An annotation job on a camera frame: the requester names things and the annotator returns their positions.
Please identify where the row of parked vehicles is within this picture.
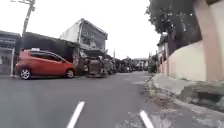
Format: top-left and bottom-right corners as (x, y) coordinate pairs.
(106, 56), (152, 74)

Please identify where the vehicle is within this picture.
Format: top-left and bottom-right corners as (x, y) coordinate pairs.
(81, 49), (109, 79)

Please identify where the grey glass-fronted building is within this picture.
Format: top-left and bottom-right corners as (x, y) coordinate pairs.
(59, 17), (109, 58)

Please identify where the grey asphalt road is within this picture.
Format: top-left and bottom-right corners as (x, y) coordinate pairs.
(0, 70), (188, 128)

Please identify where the hedge-covered dark structure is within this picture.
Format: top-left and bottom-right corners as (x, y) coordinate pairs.
(20, 31), (82, 64)

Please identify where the robot's own part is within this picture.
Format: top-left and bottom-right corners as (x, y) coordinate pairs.
(139, 110), (156, 128)
(65, 100), (86, 128)

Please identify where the red car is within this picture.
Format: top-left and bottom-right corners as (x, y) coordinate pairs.
(15, 47), (78, 81)

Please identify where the large dark tree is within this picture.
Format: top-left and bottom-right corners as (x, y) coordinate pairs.
(145, 0), (203, 51)

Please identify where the concrete pavement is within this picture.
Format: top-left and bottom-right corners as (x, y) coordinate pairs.
(143, 73), (224, 128)

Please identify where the utility pole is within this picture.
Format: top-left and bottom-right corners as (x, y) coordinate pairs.
(10, 0), (37, 36)

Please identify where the dark building with gate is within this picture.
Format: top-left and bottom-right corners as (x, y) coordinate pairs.
(0, 29), (22, 77)

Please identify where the pale wall with pillar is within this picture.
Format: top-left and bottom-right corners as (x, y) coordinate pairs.
(157, 0), (224, 83)

